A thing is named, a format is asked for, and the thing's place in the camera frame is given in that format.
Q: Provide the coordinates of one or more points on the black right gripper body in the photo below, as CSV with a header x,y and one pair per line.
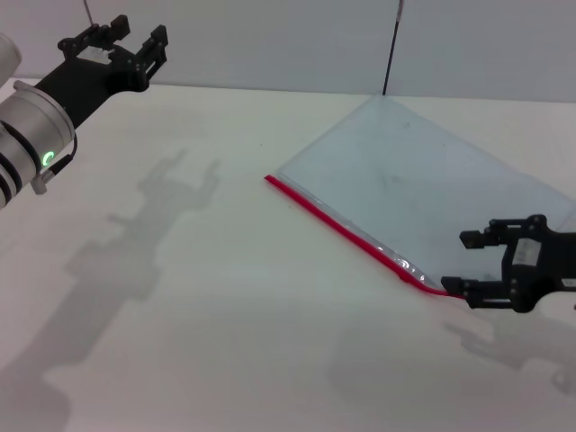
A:
x,y
549,265

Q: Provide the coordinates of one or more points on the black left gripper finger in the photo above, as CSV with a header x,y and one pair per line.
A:
x,y
153,51
105,29

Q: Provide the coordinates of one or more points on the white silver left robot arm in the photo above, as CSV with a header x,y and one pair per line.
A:
x,y
27,130

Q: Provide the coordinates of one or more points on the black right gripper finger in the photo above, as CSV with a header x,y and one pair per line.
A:
x,y
483,292
504,231

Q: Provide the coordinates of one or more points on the clear document bag red zip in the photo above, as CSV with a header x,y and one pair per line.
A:
x,y
405,180

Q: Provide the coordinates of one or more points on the thin black pole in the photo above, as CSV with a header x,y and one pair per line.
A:
x,y
390,49

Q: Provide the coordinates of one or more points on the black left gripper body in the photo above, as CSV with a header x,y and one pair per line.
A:
x,y
85,81

